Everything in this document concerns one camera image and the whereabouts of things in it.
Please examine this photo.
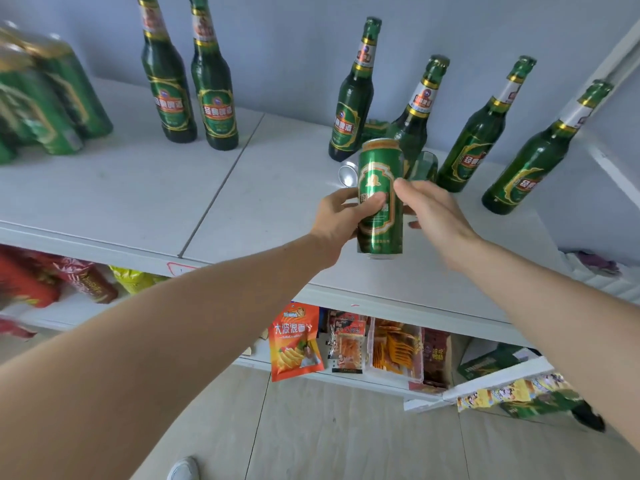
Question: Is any person's white shoe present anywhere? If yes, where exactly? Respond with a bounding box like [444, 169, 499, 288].
[167, 456, 201, 480]

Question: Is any clear plastic snack box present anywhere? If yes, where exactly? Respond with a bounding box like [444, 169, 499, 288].
[366, 318, 425, 385]

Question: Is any person's right hand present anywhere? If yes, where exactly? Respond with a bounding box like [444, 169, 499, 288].
[393, 177, 482, 273]

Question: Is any dark red snack packet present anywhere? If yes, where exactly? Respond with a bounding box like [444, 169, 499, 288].
[49, 256, 120, 305]

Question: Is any green beer can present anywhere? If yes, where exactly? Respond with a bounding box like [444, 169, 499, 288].
[356, 138, 405, 260]
[362, 119, 392, 141]

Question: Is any dark brown snack packet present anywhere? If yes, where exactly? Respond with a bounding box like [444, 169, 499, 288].
[421, 328, 454, 391]

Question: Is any black object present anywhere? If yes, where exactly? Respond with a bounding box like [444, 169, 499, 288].
[570, 402, 606, 433]

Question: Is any lying green beer can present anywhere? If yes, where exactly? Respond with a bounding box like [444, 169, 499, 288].
[362, 119, 392, 141]

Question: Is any green glass beer bottle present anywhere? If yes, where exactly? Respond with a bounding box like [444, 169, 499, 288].
[188, 0, 240, 152]
[481, 79, 615, 216]
[136, 0, 198, 144]
[436, 55, 538, 193]
[387, 55, 451, 179]
[328, 16, 383, 163]

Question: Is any person's left forearm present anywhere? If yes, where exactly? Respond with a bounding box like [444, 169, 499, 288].
[0, 234, 342, 480]

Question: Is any orange potato chip packet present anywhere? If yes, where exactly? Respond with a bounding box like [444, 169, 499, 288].
[267, 302, 325, 383]

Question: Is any wrapped pack of green cans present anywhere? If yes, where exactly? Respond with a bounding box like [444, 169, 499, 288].
[0, 21, 114, 165]

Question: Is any small clear orange snack packet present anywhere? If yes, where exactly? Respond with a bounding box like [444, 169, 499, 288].
[327, 319, 369, 375]

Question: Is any person's right forearm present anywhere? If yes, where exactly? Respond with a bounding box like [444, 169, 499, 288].
[440, 237, 640, 453]

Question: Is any person's left hand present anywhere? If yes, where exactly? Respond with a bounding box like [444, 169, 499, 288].
[310, 187, 388, 269]

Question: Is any white shelf unit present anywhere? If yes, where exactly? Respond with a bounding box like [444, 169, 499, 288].
[0, 17, 640, 415]

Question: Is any yellow snack packet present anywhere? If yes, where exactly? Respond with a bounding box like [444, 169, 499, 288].
[108, 265, 169, 296]

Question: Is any purple cloth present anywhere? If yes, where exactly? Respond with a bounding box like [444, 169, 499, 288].
[574, 250, 623, 277]

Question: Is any green cardboard carton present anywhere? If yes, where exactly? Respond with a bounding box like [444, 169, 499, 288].
[457, 344, 540, 381]

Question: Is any strip of yellow snack packets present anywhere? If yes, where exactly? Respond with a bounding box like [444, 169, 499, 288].
[455, 374, 572, 413]

